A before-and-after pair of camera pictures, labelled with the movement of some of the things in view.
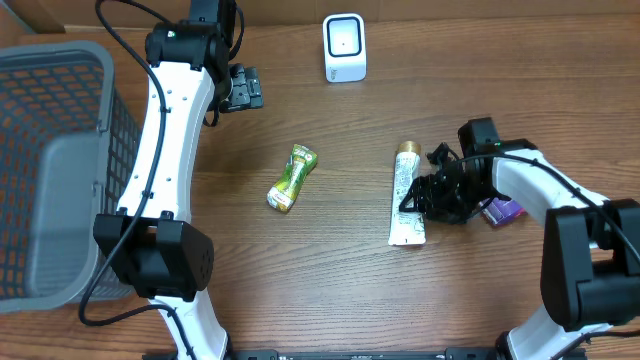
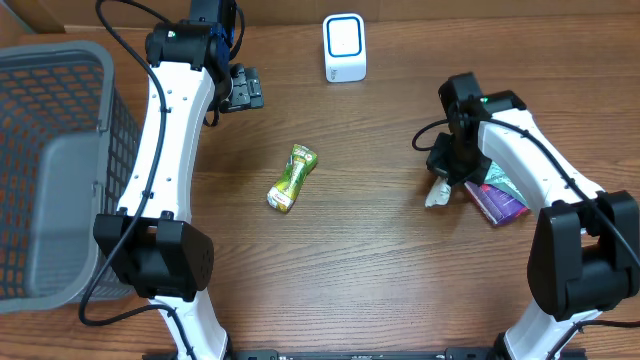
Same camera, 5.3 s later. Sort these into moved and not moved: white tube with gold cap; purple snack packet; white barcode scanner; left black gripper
Moved: white tube with gold cap
Not moved: purple snack packet; white barcode scanner; left black gripper
